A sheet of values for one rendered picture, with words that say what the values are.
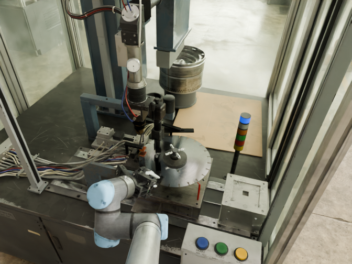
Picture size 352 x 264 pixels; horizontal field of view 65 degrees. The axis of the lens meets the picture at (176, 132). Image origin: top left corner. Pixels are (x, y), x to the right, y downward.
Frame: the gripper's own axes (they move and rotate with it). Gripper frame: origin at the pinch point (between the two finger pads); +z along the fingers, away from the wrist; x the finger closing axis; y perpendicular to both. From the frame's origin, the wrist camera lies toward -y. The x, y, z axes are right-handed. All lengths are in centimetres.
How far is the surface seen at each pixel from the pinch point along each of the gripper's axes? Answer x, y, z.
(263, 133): 27, 25, 84
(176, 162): 5.0, 2.7, 15.2
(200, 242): -13.1, 28.4, -2.4
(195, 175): 3.6, 12.9, 14.9
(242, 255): -10.8, 43.1, 0.5
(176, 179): -0.2, 7.5, 9.4
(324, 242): -32, 88, 128
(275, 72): 69, 15, 110
